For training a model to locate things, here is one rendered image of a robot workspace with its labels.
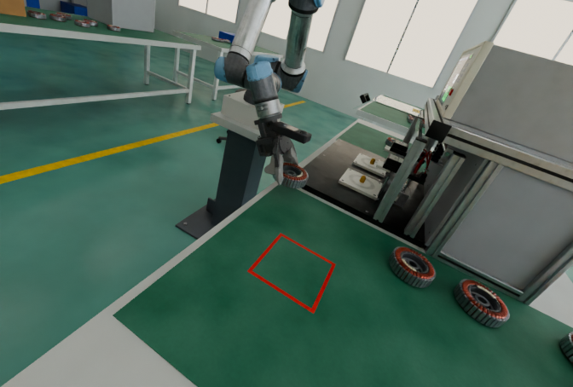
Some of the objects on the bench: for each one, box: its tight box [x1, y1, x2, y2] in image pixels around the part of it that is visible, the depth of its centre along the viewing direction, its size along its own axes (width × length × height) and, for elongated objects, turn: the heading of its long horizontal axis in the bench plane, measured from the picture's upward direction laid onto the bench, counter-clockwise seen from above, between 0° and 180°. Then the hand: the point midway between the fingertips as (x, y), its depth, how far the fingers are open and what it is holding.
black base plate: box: [301, 139, 425, 248], centre depth 115 cm, size 47×64×2 cm
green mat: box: [336, 122, 431, 172], centre depth 164 cm, size 94×61×1 cm, turn 37°
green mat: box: [113, 184, 573, 387], centre depth 55 cm, size 94×61×1 cm, turn 37°
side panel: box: [425, 160, 573, 305], centre depth 70 cm, size 28×3×32 cm, turn 37°
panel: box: [425, 145, 489, 246], centre depth 101 cm, size 1×66×30 cm, turn 127°
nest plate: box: [339, 168, 382, 200], centre depth 105 cm, size 15×15×1 cm
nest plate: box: [352, 153, 386, 178], centre depth 125 cm, size 15×15×1 cm
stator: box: [389, 246, 436, 288], centre depth 71 cm, size 11×11×4 cm
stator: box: [454, 279, 510, 328], centre depth 66 cm, size 11×11×4 cm
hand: (291, 176), depth 86 cm, fingers closed on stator, 13 cm apart
